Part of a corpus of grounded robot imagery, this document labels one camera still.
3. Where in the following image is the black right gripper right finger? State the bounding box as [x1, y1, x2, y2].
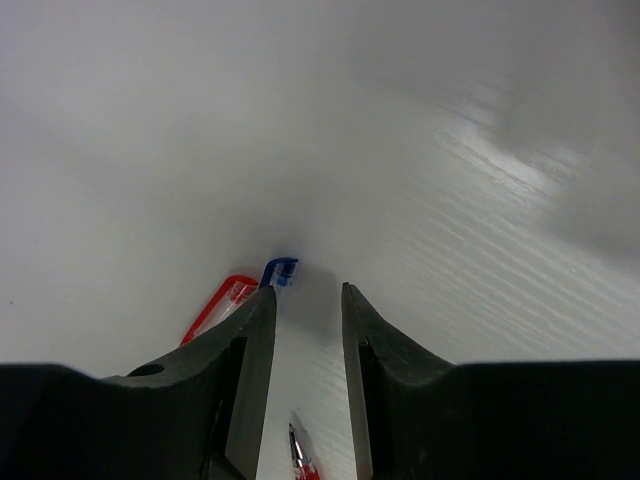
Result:
[341, 284, 639, 479]

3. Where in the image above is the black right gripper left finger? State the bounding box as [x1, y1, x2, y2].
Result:
[1, 287, 276, 479]

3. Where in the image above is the red pen cap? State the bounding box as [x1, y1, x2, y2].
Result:
[180, 275, 259, 346]

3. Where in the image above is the red gel pen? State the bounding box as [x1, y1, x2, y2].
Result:
[288, 424, 321, 480]

